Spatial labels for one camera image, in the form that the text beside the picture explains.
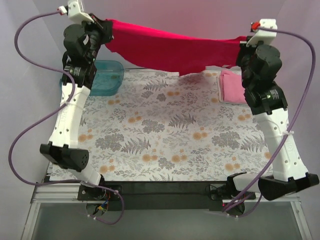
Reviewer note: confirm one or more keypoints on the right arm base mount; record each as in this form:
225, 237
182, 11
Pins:
219, 192

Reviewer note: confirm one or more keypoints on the teal transparent plastic bin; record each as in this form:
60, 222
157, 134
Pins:
103, 78

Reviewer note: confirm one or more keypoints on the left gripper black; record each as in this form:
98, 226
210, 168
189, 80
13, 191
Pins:
105, 30

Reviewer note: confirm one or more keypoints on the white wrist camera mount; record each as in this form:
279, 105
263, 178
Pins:
74, 10
262, 33

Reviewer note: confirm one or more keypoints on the aluminium frame rail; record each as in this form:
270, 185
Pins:
56, 193

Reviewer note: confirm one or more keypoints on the red t shirt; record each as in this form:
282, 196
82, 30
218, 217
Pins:
160, 50

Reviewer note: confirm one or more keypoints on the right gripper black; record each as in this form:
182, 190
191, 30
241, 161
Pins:
243, 50

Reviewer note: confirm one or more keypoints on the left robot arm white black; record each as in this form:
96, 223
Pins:
62, 147

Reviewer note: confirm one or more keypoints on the floral patterned table mat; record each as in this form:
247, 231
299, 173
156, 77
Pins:
162, 127

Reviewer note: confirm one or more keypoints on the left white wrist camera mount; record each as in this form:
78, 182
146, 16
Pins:
74, 10

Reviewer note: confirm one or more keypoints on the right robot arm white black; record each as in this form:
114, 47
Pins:
285, 173

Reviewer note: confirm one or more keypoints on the folded white t shirt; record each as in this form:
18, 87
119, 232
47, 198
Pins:
220, 90

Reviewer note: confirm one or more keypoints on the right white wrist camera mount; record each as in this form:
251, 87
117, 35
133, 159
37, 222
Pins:
262, 33

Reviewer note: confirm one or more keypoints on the folded pink t shirt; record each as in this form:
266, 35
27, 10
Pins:
231, 89

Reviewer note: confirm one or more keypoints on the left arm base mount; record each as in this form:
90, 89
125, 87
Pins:
88, 193

